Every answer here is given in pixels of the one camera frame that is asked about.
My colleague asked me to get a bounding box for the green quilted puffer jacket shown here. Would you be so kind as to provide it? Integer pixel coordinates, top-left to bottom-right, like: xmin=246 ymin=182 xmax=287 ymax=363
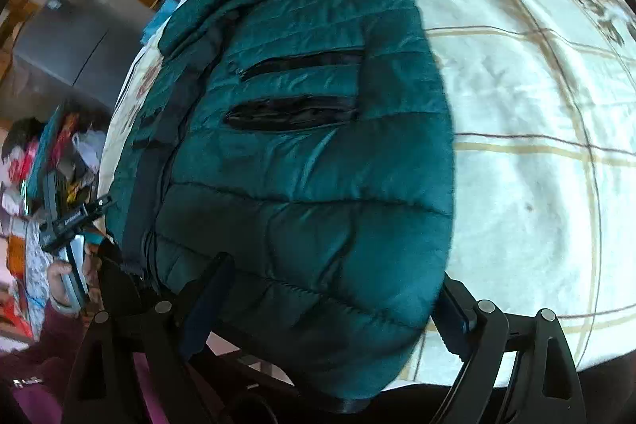
xmin=106 ymin=0 xmax=454 ymax=400

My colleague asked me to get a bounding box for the person's left hand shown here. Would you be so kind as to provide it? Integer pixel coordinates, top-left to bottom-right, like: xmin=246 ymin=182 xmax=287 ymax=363
xmin=47 ymin=237 xmax=101 ymax=315

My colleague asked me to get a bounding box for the cluttered side table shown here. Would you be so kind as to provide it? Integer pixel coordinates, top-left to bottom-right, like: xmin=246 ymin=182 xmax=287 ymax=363
xmin=1 ymin=101 xmax=111 ymax=339

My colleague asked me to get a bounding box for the grey refrigerator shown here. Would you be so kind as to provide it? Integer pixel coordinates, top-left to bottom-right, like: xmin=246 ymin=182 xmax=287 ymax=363
xmin=10 ymin=0 xmax=140 ymax=118

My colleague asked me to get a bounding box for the blue paper bag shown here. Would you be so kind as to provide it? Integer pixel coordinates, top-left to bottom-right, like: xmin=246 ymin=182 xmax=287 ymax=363
xmin=140 ymin=0 xmax=179 ymax=45

